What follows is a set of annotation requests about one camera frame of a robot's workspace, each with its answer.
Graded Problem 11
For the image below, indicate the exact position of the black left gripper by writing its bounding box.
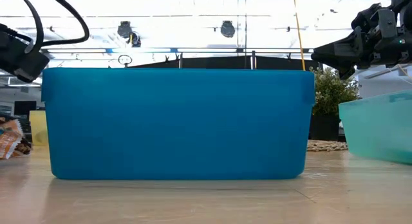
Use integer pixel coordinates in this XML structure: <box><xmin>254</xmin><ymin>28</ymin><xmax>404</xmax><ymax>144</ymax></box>
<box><xmin>0</xmin><ymin>23</ymin><xmax>51</xmax><ymax>84</ymax></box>

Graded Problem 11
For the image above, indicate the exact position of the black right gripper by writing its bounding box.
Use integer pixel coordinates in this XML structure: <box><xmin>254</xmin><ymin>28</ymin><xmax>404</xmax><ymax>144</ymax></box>
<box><xmin>311</xmin><ymin>8</ymin><xmax>412</xmax><ymax>80</ymax></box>

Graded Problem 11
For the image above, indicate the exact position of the orange brown granola bar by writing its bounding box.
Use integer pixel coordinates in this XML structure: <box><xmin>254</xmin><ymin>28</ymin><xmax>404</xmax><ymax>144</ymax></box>
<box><xmin>0</xmin><ymin>118</ymin><xmax>32</xmax><ymax>160</ymax></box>

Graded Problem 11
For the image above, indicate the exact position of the small potted green plant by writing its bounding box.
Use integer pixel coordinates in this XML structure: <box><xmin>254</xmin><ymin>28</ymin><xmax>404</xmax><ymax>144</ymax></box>
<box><xmin>308</xmin><ymin>66</ymin><xmax>361</xmax><ymax>142</ymax></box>

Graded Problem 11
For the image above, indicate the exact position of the black monitor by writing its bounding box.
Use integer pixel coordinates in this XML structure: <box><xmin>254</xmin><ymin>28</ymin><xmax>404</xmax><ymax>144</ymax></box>
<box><xmin>14</xmin><ymin>100</ymin><xmax>37</xmax><ymax>115</ymax></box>

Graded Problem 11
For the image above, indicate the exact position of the yellow translucent plastic bin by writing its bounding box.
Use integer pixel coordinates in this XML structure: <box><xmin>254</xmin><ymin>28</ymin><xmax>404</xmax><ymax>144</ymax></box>
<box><xmin>29</xmin><ymin>110</ymin><xmax>49</xmax><ymax>146</ymax></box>

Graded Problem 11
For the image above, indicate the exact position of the green translucent plastic bin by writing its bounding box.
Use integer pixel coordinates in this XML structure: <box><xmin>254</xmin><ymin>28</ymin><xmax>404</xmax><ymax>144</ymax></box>
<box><xmin>338</xmin><ymin>90</ymin><xmax>412</xmax><ymax>165</ymax></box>

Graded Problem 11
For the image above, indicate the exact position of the round wicker tray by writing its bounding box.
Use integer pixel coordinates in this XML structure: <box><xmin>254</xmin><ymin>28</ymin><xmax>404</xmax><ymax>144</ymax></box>
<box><xmin>306</xmin><ymin>139</ymin><xmax>348</xmax><ymax>153</ymax></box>

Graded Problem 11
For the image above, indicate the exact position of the black partition panel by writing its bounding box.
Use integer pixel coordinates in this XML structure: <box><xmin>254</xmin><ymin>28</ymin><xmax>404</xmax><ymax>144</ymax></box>
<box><xmin>128</xmin><ymin>55</ymin><xmax>323</xmax><ymax>71</ymax></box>

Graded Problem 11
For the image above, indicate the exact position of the blue plastic bin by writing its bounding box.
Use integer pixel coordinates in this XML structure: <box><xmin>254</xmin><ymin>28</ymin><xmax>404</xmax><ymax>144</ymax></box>
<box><xmin>41</xmin><ymin>68</ymin><xmax>316</xmax><ymax>181</ymax></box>

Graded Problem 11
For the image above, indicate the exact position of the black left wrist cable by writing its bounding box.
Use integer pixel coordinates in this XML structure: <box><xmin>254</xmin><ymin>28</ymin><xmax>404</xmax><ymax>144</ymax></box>
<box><xmin>14</xmin><ymin>0</ymin><xmax>90</xmax><ymax>55</ymax></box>

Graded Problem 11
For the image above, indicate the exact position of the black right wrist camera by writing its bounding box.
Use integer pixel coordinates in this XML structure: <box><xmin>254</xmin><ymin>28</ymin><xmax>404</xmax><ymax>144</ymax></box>
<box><xmin>350</xmin><ymin>3</ymin><xmax>382</xmax><ymax>29</ymax></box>

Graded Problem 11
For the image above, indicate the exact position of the yellow hanging cable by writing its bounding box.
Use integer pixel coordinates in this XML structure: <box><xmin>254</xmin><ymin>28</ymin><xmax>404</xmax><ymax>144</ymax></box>
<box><xmin>292</xmin><ymin>0</ymin><xmax>306</xmax><ymax>72</ymax></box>

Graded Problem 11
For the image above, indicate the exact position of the black ceiling cord reel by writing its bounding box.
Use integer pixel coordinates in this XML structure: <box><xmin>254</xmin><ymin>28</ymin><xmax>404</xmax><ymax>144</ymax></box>
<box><xmin>117</xmin><ymin>21</ymin><xmax>133</xmax><ymax>39</ymax></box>
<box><xmin>220</xmin><ymin>20</ymin><xmax>236</xmax><ymax>38</ymax></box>

